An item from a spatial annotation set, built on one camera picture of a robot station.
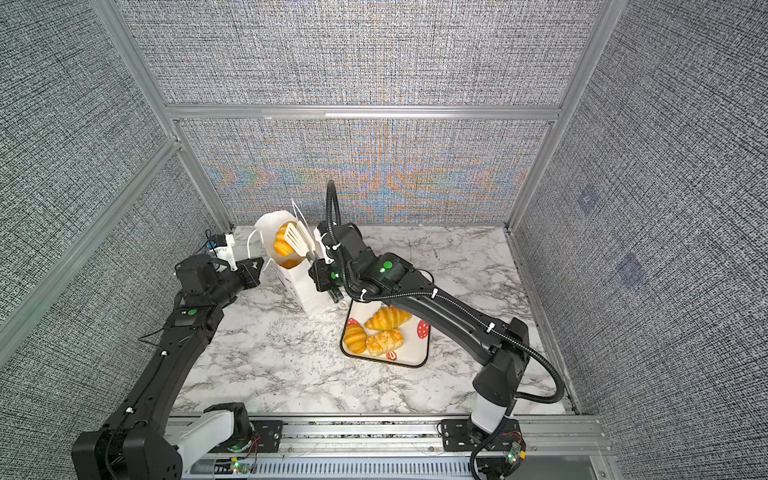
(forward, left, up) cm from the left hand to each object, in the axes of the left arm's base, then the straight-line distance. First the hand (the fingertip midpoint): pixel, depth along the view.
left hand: (264, 259), depth 79 cm
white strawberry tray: (-17, -40, -25) cm, 50 cm away
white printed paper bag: (-4, -9, -5) cm, 11 cm away
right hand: (-8, -14, +5) cm, 17 cm away
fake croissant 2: (-9, -33, -20) cm, 39 cm away
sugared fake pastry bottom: (-16, -31, -20) cm, 40 cm away
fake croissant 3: (-14, -23, -20) cm, 34 cm away
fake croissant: (-2, -6, +6) cm, 9 cm away
